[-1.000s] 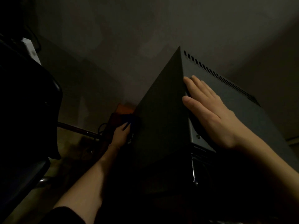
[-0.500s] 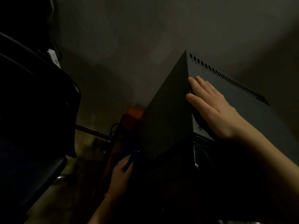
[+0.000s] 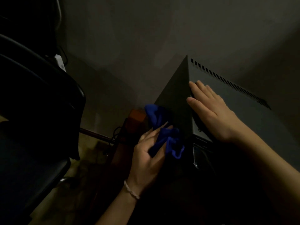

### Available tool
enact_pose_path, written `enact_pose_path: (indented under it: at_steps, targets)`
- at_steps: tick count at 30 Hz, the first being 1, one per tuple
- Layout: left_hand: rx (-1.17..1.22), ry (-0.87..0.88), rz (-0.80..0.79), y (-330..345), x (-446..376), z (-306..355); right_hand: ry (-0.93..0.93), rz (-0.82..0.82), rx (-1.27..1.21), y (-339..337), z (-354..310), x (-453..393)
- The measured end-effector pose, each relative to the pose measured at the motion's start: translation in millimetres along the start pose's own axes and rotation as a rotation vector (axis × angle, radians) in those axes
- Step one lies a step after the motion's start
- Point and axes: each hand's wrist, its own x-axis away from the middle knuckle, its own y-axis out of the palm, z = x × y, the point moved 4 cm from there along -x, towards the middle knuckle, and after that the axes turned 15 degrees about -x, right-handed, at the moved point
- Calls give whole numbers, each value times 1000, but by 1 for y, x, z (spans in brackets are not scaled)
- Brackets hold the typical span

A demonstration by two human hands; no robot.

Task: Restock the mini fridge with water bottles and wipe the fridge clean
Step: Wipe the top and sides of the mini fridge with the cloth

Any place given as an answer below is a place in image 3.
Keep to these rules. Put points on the black office chair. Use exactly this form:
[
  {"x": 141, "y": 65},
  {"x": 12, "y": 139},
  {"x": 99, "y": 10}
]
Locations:
[{"x": 35, "y": 103}]

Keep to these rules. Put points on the person's right forearm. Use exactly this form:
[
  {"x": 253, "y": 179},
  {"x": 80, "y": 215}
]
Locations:
[{"x": 274, "y": 166}]

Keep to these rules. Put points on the black mini fridge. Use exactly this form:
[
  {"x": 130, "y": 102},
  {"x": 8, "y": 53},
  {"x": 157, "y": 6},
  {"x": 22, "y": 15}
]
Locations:
[{"x": 246, "y": 107}]

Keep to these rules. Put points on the person's right hand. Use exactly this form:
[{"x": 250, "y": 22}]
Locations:
[{"x": 218, "y": 117}]

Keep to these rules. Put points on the white power adapter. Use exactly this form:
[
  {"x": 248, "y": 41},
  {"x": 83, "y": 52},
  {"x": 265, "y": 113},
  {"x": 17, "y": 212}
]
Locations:
[{"x": 60, "y": 62}]

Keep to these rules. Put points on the person's left hand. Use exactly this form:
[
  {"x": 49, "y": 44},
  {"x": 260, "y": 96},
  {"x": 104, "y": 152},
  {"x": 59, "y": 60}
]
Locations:
[{"x": 145, "y": 164}]

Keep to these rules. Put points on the blue cloth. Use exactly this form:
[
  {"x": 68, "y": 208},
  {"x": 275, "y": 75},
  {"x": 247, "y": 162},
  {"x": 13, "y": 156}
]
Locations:
[{"x": 168, "y": 138}]

